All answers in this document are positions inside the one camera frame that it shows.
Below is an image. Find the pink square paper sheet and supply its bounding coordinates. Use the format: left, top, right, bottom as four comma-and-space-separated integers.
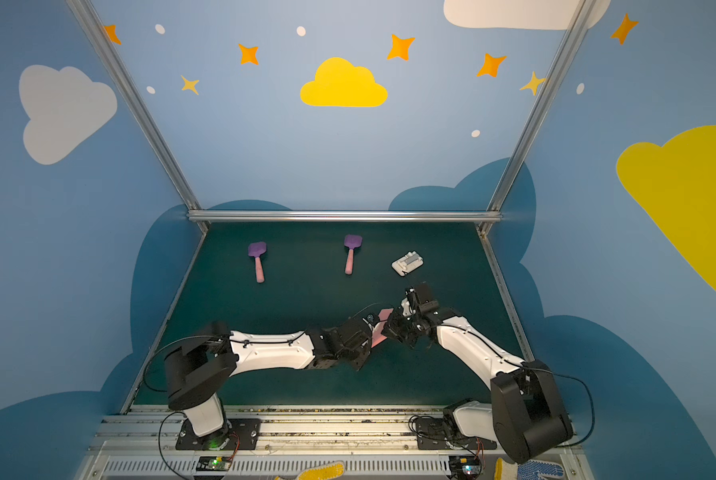
371, 308, 394, 348

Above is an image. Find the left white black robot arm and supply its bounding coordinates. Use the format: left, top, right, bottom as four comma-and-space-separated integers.
164, 313, 381, 451

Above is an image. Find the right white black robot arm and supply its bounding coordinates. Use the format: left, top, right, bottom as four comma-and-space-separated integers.
382, 283, 574, 464

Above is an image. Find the white small plastic device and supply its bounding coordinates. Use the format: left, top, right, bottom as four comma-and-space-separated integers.
391, 251, 424, 277

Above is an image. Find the right purple pink spatula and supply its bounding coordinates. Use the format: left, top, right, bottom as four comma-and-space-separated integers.
344, 234, 363, 275

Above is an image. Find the purple pink spatula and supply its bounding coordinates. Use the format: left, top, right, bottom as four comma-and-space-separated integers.
344, 234, 363, 275
248, 241, 267, 283

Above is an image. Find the yellow glove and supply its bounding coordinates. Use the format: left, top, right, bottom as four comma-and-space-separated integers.
276, 461, 346, 480

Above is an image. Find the left purple pink spatula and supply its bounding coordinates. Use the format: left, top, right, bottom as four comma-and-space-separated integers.
248, 241, 267, 283

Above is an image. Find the right green circuit board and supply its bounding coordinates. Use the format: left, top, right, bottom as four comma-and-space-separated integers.
448, 456, 483, 480

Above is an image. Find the green circuit board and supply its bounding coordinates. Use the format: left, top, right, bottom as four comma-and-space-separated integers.
196, 456, 234, 472
448, 456, 483, 480

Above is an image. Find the blue white glove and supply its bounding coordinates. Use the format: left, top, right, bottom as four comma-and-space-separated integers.
493, 458, 566, 480

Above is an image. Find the left green circuit board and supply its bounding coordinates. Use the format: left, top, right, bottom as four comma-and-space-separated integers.
196, 456, 234, 472

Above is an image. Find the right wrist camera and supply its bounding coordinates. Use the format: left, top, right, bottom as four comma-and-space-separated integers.
400, 289, 416, 318

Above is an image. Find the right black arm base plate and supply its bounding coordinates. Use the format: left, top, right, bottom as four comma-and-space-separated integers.
408, 415, 498, 451

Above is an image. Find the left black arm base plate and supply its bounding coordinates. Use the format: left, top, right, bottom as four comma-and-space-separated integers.
175, 419, 261, 451

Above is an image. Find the horizontal aluminium frame bar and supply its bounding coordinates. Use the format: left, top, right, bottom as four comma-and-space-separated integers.
188, 210, 502, 223

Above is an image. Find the aluminium front rail base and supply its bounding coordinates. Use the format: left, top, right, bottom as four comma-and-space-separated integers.
72, 405, 596, 480

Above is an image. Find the right aluminium frame post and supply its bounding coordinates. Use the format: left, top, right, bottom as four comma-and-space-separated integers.
478, 0, 598, 239

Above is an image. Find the aluminium frame post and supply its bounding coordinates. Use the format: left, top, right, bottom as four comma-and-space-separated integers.
66, 0, 202, 212
478, 0, 598, 239

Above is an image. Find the left aluminium frame post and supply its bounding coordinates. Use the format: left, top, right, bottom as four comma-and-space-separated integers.
66, 0, 202, 212

